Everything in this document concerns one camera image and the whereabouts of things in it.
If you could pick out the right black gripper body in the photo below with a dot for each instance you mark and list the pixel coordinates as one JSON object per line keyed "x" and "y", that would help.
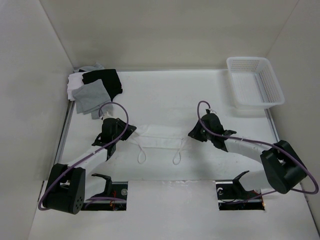
{"x": 210, "y": 135}

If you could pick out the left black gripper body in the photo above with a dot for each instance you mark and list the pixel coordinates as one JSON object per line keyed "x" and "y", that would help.
{"x": 120, "y": 132}

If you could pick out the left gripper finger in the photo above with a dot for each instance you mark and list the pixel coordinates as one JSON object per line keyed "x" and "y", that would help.
{"x": 121, "y": 125}
{"x": 128, "y": 132}

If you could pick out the white tank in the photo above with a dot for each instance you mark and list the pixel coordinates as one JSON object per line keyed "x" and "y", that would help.
{"x": 75, "y": 81}
{"x": 159, "y": 137}

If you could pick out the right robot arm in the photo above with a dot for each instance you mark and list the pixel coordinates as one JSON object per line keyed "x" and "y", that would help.
{"x": 281, "y": 173}

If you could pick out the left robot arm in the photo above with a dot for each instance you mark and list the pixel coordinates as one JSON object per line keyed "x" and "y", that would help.
{"x": 72, "y": 187}

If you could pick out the folded grey tank top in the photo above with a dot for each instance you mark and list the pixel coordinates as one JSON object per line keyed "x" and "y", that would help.
{"x": 89, "y": 98}

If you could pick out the folded black tank top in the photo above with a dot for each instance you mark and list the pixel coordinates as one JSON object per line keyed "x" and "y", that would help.
{"x": 110, "y": 80}

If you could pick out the folded white tank top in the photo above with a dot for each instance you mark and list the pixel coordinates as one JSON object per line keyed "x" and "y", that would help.
{"x": 75, "y": 81}

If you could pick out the white plastic basket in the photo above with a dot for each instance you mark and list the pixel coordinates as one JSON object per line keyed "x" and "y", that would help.
{"x": 254, "y": 83}

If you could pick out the light grey folded top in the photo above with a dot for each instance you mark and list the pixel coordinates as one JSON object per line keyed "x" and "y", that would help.
{"x": 89, "y": 68}

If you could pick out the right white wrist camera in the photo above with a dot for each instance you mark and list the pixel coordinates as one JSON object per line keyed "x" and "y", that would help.
{"x": 210, "y": 111}

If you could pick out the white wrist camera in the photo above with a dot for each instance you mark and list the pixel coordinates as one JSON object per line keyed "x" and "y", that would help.
{"x": 107, "y": 115}
{"x": 210, "y": 111}

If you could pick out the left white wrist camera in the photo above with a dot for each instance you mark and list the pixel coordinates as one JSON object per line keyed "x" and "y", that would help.
{"x": 107, "y": 115}

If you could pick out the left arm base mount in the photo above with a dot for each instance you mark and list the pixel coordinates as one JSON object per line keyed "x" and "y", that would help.
{"x": 104, "y": 194}

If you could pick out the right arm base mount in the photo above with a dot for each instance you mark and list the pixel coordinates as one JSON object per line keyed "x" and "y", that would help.
{"x": 231, "y": 196}

